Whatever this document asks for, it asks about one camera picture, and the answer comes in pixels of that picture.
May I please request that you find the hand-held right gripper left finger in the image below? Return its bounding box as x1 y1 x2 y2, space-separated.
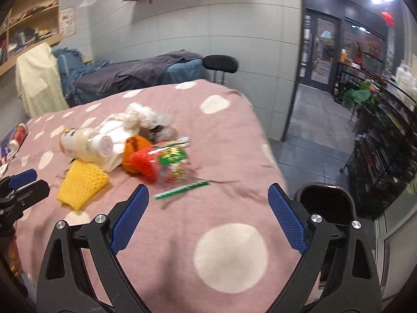
36 183 160 313

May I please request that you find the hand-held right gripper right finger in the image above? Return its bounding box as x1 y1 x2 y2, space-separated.
261 183 382 313

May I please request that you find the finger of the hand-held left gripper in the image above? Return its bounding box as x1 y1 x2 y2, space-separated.
0 168 37 196
0 179 50 216

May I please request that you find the yellow foam fruit net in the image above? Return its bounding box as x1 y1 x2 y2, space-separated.
56 159 109 211

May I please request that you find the red foam fruit net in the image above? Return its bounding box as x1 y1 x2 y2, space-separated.
130 148 160 180

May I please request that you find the green striped straw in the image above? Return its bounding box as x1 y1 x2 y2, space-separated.
154 179 209 200

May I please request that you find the green printed snack packet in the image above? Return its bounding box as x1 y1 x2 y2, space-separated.
156 136 193 184

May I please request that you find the person's left hand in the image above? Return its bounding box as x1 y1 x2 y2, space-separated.
7 235 23 276

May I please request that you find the blue purple packet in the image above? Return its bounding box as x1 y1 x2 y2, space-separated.
0 134 14 160

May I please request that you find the orange fruit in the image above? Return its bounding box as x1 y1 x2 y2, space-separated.
122 135 153 174

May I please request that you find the beige drink bottle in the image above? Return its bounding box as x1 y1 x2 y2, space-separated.
59 127 101 162

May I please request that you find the white paper bag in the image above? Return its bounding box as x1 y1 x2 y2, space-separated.
83 112 137 173

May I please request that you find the pink polka dot blanket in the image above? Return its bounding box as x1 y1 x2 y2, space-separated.
0 79 321 313

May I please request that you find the cream cloth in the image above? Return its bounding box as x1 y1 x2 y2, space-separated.
16 42 70 118

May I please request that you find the clear plastic bag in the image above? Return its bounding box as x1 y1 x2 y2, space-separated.
148 111 178 142

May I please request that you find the white crumpled plastic bag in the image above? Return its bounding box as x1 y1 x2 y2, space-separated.
125 103 160 129

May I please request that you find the black metal rack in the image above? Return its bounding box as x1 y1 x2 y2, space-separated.
347 104 417 219

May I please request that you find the blue fringed blanket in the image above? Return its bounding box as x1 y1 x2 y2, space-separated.
52 47 111 106

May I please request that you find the green potted plant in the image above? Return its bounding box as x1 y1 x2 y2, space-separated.
344 80 380 110

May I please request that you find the dark grey blanket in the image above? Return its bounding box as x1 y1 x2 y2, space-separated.
73 50 204 97

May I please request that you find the blue bed cover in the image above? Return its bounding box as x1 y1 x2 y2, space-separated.
166 59 204 82

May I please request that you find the wooden shelf unit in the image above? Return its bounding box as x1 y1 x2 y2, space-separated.
0 0 64 75

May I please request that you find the black metal display table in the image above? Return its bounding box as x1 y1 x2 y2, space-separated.
332 41 391 105

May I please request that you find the black chair backrest far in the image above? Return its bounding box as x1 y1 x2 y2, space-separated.
203 55 239 85

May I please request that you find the glass door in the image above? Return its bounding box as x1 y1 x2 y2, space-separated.
298 10 341 93

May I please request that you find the wall poster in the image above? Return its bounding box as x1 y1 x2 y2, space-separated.
59 5 76 36

